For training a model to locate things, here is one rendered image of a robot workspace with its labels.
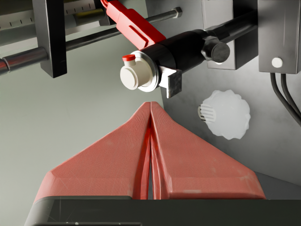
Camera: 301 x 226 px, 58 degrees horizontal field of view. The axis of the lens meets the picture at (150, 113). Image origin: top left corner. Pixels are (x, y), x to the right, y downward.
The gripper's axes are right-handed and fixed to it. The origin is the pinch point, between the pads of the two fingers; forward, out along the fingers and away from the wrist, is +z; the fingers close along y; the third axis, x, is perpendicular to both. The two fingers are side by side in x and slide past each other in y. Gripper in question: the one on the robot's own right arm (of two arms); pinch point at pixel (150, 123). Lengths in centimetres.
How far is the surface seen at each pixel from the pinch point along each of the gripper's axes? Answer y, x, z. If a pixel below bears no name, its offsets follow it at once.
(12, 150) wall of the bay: 20.5, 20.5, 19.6
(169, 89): -1.1, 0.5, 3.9
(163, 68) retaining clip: -0.8, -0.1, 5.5
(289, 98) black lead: -13.5, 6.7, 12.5
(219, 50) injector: -4.7, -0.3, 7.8
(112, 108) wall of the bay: 7.3, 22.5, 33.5
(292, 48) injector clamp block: -13.1, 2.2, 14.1
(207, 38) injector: -4.2, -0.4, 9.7
